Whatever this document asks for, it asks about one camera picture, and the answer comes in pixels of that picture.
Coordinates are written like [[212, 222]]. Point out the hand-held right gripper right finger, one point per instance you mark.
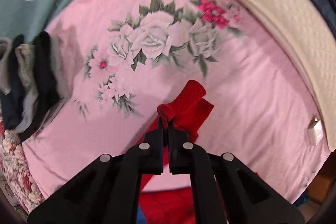
[[176, 146]]

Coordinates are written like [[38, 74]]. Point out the small white tag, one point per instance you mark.
[[315, 131]]

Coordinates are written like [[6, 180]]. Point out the red pants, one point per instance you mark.
[[189, 106]]

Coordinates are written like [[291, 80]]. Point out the pile of folded dark clothes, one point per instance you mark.
[[29, 82]]

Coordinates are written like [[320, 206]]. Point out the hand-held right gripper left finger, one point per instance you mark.
[[155, 145]]

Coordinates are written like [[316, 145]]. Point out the pink floral bed sheet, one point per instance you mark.
[[162, 61]]

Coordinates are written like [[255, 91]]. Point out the red floral quilt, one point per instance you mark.
[[18, 171]]

